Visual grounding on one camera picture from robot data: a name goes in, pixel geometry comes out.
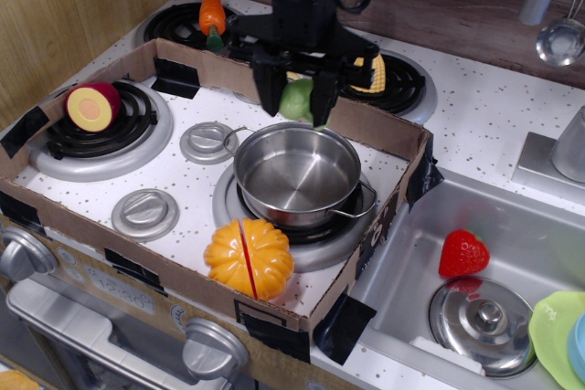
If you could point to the silver sink basin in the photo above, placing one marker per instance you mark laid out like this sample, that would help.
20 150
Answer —
535 249

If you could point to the front left stove burner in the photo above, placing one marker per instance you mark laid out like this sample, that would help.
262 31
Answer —
140 131

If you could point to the front right stove burner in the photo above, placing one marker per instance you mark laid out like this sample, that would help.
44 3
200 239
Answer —
311 249

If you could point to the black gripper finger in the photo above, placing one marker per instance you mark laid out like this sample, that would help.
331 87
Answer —
270 79
323 96

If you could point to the steel pot lid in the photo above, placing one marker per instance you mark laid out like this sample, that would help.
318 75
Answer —
484 321

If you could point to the silver faucet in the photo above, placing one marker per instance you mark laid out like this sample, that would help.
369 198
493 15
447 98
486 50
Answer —
548 164

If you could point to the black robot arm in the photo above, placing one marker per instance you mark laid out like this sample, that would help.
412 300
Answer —
305 37

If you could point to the yellow toy corn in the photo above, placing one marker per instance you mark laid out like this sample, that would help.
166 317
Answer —
379 79

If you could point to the silver oven knob right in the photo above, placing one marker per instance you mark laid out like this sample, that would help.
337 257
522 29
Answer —
211 351

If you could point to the red yellow toy fruit half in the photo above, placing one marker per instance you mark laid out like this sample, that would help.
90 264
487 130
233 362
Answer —
93 107

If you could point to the hanging steel ladle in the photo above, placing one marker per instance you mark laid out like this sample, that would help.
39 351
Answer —
561 42

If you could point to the silver oven knob left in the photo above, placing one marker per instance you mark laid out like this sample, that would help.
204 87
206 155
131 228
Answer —
25 256

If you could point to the green plastic plate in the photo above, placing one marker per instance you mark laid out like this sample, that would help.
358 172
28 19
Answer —
552 319

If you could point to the orange toy pumpkin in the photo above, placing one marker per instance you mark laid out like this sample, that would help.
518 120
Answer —
251 256

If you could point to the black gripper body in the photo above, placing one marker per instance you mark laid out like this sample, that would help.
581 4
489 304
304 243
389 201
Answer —
304 36

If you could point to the back left stove burner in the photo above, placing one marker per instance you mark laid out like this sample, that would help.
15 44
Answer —
177 23

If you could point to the blue plastic bowl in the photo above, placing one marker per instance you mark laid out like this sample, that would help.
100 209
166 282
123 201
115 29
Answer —
575 347

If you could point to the silver oven door handle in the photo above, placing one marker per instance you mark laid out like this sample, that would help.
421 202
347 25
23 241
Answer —
88 333

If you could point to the green toy broccoli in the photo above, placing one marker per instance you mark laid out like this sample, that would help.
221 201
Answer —
295 104

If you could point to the silver stovetop knob lower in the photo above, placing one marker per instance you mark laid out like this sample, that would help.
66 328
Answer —
145 215

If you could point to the orange toy bottom corner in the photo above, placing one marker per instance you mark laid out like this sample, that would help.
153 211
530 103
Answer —
15 380

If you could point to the red toy strawberry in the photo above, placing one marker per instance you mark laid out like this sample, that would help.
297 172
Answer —
463 253

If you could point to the silver stovetop knob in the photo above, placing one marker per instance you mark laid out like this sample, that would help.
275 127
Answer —
145 215
209 142

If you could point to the orange toy carrot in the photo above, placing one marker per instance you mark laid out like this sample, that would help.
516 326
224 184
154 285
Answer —
212 23

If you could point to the silver stovetop knob upper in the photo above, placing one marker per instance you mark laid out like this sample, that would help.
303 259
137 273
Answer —
209 142

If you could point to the silver oven knob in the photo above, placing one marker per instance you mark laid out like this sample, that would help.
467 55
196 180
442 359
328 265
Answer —
211 351
25 256

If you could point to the back right stove burner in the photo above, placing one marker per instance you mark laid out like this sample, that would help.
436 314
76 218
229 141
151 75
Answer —
410 91

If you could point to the stove burner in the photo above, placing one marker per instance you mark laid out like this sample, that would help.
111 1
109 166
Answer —
410 91
140 131
177 23
311 249

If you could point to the stainless steel pot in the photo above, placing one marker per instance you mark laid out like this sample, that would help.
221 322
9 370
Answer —
298 177

